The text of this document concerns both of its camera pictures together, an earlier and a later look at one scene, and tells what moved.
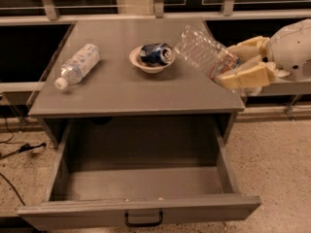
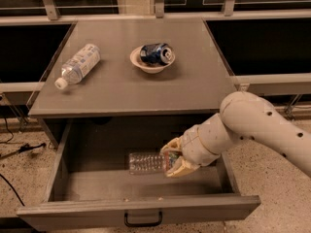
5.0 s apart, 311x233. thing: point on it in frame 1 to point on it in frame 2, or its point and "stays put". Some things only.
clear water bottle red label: [202, 49] to [148, 163]
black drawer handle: [136, 224] stays put
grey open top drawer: [129, 173] stays put
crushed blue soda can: [158, 53] stays put
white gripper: [292, 50] to [193, 145]
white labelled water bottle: [77, 66] stays put
